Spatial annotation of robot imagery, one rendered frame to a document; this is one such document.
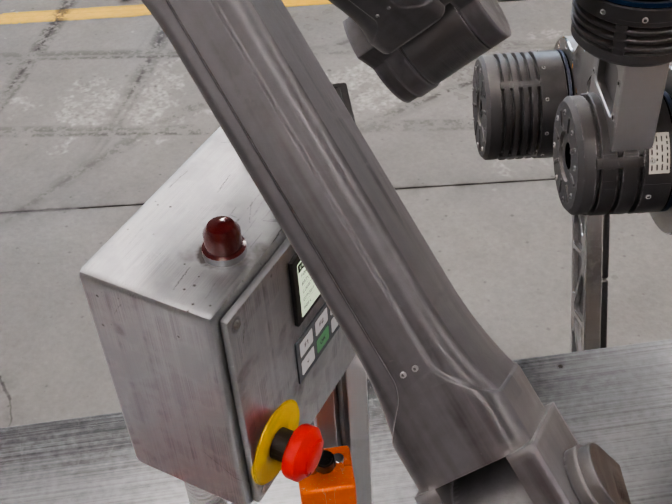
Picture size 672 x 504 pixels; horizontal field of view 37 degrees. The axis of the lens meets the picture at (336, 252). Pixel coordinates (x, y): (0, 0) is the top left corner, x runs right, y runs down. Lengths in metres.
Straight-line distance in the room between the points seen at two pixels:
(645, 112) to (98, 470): 0.78
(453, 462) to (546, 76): 1.23
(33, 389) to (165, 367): 1.96
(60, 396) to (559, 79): 1.44
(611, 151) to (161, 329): 0.69
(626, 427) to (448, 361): 0.88
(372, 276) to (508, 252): 2.28
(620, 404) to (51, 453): 0.73
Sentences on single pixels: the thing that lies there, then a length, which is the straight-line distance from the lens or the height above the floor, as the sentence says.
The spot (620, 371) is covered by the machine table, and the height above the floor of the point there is 0.83.
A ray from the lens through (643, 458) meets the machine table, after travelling 1.31.
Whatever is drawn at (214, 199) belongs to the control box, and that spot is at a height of 1.47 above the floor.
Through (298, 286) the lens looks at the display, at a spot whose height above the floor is 1.44.
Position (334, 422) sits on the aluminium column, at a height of 1.20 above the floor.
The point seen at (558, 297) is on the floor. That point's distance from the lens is 2.64.
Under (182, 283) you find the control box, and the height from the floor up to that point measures 1.48.
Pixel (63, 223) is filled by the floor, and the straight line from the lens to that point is 2.99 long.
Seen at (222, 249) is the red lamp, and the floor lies 1.49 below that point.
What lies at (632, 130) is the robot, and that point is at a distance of 1.15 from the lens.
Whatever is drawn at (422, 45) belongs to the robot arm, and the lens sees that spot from 0.82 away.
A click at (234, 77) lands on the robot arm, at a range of 0.48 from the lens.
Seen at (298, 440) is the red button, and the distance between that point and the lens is 0.66.
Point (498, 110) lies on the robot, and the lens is 1.64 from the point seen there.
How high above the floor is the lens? 1.87
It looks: 43 degrees down
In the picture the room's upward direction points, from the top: 4 degrees counter-clockwise
